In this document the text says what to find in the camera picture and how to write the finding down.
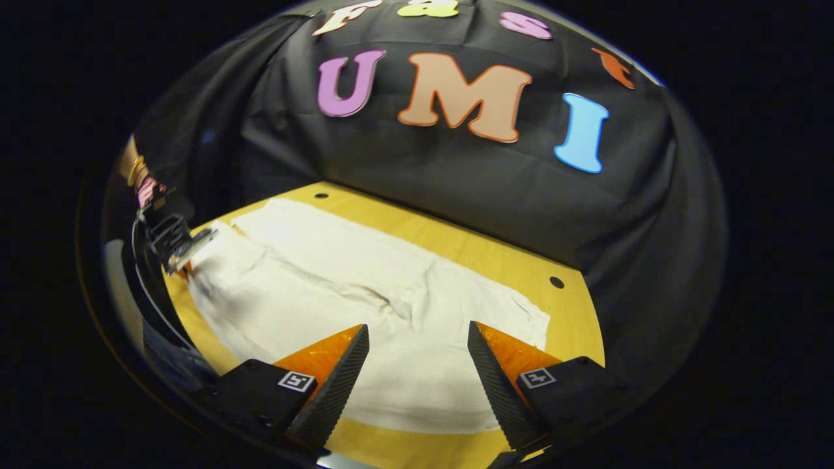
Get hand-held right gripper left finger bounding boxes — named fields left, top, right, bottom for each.
left=194, top=324, right=370, bottom=451

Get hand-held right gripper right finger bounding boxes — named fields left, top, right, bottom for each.
left=467, top=320, right=631, bottom=453

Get white jeans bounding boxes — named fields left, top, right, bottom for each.
left=186, top=197, right=551, bottom=435

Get black backdrop cloth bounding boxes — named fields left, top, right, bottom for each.
left=114, top=0, right=727, bottom=391

